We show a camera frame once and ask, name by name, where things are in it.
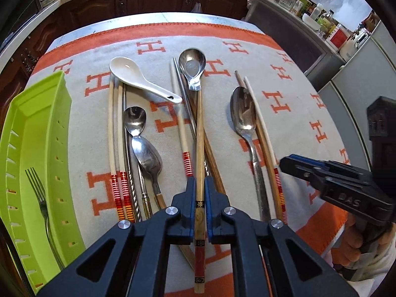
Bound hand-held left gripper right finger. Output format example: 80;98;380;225
204;176;361;297

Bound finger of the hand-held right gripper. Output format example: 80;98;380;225
279;157;324;192
288;154;333;169

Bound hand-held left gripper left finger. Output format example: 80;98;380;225
37;176;197;297

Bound large all-metal spoon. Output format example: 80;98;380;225
230;86;272;223

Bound twisted metal chopstick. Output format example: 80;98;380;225
173;57;212;177
122;85;143;222

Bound metal spoon with wooden handle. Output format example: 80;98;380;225
178;48;207;294

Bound white ceramic soup spoon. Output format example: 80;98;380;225
109;56;183;104

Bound green plastic utensil tray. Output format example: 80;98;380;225
0;70;85;294

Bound person's right hand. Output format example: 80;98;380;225
340;214;396;259

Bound grey refrigerator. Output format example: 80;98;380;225
319;22;396;168

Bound small metal spoon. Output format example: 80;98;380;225
123;106;153;220

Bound orange and cream printed blanket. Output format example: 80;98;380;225
23;23;351;297

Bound white countertop appliance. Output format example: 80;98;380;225
339;32;370;62

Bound red label container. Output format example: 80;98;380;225
328;25;348;50

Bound white bowl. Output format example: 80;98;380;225
301;13;321;31

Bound grey metal cabinet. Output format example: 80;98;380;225
247;0;345;78

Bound metal fork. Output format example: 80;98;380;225
25;167;64;270

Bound row of bottles and jars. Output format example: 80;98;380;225
271;0;353;48

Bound brown wooden kitchen cabinets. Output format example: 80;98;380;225
0;0;252;112

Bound black oven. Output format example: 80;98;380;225
0;0;41;56

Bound metal spoon with brown handle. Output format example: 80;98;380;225
131;135;168;210

